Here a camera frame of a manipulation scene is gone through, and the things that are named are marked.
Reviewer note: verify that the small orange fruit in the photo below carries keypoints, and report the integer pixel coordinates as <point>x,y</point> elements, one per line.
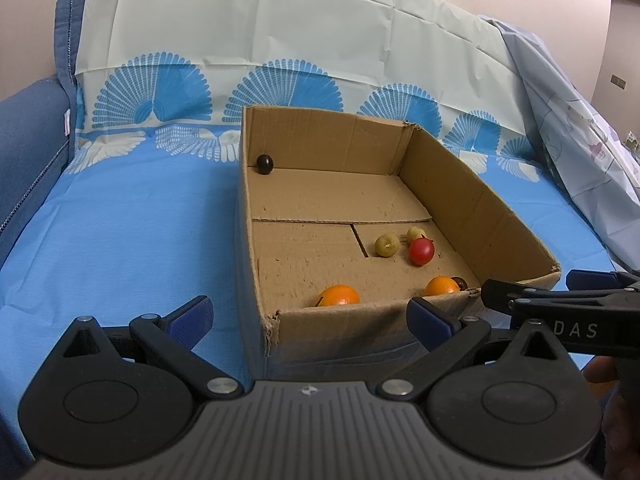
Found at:
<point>340,296</point>
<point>442,286</point>

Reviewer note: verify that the blue white printed cloth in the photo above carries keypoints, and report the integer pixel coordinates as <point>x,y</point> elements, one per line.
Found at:
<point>150,220</point>

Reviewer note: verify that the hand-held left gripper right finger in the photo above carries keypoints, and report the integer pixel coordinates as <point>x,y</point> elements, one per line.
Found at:
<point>425,321</point>

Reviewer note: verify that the person's right hand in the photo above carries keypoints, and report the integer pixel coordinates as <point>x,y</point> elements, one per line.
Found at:
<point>602,371</point>

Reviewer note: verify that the dark brown round fruit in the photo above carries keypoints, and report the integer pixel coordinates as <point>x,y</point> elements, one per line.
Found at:
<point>461,284</point>
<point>264,163</point>

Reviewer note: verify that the wall switch plate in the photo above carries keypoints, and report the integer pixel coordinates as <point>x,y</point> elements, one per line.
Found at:
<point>618,81</point>

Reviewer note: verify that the red cherry tomato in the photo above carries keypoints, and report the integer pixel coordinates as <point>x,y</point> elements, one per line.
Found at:
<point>421,252</point>

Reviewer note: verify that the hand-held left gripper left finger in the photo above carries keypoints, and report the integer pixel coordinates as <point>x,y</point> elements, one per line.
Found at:
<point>192,320</point>

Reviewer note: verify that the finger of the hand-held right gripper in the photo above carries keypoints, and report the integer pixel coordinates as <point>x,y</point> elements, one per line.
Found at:
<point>592,278</point>
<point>500,294</point>

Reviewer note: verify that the blue fabric sofa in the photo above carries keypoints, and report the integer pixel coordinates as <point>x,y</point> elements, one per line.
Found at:
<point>30,150</point>

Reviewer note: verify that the pale blue patterned sheet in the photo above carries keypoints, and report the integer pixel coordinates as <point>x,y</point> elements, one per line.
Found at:
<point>565,130</point>

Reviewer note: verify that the brown cardboard box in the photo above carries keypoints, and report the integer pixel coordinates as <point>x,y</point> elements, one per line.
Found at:
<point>310,220</point>

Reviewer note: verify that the small yellow green fruit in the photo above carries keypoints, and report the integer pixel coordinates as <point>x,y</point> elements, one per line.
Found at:
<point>415,234</point>
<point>386,246</point>

